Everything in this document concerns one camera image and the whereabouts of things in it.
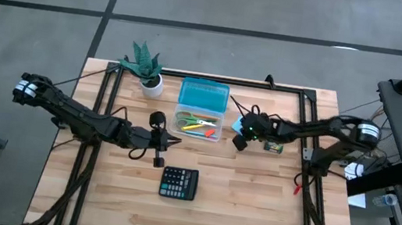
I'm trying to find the clear plastic bottle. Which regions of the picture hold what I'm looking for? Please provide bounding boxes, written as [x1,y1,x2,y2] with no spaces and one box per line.
[371,191,399,210]

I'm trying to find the black calculator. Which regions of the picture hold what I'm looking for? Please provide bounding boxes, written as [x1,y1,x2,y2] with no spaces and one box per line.
[157,165,201,202]

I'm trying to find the green-handled scissors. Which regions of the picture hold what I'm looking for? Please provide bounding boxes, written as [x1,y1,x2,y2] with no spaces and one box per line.
[174,109,219,134]

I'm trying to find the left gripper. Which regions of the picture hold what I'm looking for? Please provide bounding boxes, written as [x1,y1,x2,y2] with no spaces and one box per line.
[129,108,186,171]

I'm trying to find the clear pencil box blue lid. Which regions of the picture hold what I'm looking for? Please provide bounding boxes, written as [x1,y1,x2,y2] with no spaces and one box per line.
[168,75,232,144]

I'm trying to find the black aluminium table frame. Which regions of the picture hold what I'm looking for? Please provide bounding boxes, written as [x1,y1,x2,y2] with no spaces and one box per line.
[25,52,379,225]

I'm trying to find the black clamp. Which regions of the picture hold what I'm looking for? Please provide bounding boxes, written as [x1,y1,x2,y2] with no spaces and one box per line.
[49,114,71,130]
[263,73,279,91]

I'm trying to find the yellow green crayon box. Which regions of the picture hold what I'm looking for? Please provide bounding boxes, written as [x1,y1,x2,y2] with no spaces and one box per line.
[261,140,285,155]

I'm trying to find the green plant in white pot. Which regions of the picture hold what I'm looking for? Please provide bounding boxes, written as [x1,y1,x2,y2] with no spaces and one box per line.
[113,37,170,100]

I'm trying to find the white paper sheet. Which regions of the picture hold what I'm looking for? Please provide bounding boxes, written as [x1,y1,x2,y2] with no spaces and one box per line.
[346,190,368,210]

